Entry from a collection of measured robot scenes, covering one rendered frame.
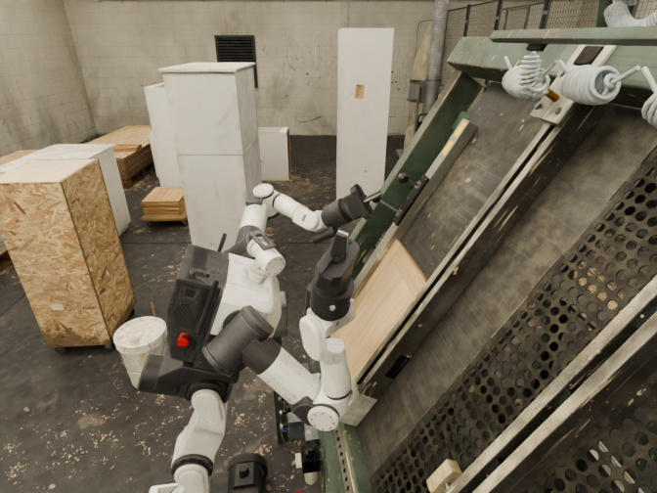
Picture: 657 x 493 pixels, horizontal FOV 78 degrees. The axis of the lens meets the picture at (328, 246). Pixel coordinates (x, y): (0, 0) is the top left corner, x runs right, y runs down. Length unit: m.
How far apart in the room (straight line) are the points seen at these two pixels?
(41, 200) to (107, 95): 7.77
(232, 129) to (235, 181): 0.44
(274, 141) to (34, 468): 4.79
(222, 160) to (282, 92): 5.88
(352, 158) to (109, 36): 6.59
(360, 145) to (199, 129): 2.11
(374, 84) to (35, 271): 3.66
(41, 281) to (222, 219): 1.49
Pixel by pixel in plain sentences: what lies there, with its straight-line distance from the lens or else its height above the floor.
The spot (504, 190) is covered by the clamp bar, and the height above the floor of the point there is 1.63.
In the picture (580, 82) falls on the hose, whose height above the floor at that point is 1.89.
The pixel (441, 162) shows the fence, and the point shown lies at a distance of 1.45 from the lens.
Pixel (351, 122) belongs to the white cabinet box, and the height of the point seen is 1.08.
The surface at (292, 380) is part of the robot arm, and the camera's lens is 1.04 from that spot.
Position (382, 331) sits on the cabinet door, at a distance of 1.36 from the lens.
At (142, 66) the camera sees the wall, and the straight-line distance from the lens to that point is 10.04.
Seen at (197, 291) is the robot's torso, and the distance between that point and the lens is 1.11.
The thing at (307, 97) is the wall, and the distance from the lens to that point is 9.32.
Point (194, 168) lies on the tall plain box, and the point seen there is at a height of 0.97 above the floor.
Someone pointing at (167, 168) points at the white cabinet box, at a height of 0.47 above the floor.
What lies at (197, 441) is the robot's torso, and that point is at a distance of 1.59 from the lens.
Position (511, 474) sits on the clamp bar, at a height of 1.29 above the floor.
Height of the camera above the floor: 1.96
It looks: 27 degrees down
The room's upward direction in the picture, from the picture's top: straight up
